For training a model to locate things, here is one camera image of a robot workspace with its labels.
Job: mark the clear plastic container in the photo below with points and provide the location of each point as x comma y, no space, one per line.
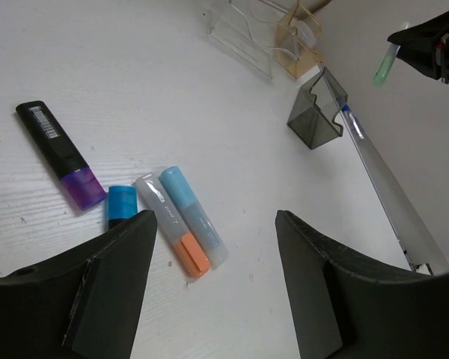
253,32

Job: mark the orange transparent container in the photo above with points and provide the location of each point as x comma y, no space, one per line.
299,45

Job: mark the dark grey transparent container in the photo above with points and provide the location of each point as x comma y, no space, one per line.
314,112

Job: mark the orange highlighter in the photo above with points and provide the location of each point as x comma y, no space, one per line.
186,246

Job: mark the aluminium rail right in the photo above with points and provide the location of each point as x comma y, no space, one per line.
418,245

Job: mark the black blue highlighter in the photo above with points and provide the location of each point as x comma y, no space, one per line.
122,204

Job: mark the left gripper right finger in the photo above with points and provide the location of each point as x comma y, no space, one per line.
345,304

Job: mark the green highlighter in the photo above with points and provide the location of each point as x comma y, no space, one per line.
385,65

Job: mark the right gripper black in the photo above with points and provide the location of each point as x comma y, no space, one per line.
425,47

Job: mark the small bottle in orange container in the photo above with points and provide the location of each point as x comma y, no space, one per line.
305,32

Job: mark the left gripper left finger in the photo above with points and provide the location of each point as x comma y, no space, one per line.
83,303

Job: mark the purple highlighter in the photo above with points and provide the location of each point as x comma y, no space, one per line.
61,154

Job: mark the light blue highlighter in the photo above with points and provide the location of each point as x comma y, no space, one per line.
183,197

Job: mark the clear spray bottle blue cap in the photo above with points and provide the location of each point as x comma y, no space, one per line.
352,123

